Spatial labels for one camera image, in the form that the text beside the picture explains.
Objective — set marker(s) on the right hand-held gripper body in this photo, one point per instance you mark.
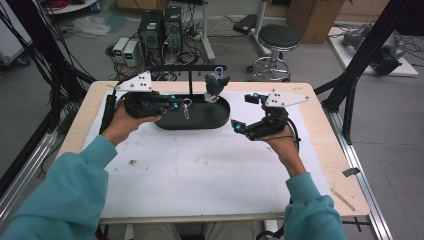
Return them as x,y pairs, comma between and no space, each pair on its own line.
283,98

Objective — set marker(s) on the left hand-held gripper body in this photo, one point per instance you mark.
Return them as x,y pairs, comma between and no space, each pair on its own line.
141,103

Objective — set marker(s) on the black rack with tray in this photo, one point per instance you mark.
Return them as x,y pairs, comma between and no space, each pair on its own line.
206,118

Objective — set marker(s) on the person's left hand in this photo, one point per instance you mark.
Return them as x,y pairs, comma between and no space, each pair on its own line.
125,125

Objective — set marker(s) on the person's right hand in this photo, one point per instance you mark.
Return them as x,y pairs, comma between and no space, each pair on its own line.
285,148

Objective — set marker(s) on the white power supply unit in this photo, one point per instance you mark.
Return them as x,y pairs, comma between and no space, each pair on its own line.
131,53
120,48

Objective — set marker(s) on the white foam mat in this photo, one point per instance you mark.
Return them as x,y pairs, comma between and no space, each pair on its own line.
200,173

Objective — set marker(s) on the black round stool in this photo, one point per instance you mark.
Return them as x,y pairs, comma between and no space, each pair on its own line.
279,37

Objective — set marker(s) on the black computer tower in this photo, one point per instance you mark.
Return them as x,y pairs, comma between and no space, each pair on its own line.
150,33
172,26

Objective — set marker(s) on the white desk leg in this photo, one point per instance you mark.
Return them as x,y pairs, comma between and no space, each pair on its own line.
259,26
206,36

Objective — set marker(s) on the black flat box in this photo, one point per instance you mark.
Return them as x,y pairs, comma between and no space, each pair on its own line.
245,24

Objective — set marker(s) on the white floor board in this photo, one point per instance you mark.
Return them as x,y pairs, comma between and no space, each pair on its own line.
340,50

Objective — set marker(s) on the brown cardboard box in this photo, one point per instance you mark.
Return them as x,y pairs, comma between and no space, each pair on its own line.
313,20

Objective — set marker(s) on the clear plastic bag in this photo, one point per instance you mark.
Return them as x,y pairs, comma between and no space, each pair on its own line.
90,26

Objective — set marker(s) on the grey device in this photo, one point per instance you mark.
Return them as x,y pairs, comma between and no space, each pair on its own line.
355,36

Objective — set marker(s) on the black tape piece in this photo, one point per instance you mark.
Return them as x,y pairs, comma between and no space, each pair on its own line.
350,172

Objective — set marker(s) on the black device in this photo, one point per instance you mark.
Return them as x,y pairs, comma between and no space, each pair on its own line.
388,58

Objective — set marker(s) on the round white table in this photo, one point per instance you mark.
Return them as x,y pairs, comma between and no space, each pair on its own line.
71,6

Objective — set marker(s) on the black tape cross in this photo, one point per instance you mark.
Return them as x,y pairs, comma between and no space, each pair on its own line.
356,224

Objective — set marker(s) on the black frame strut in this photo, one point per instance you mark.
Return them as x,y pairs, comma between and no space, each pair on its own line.
366,50
43,46

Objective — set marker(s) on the aluminium rail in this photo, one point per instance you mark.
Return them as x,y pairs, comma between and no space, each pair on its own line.
26,166
361,186

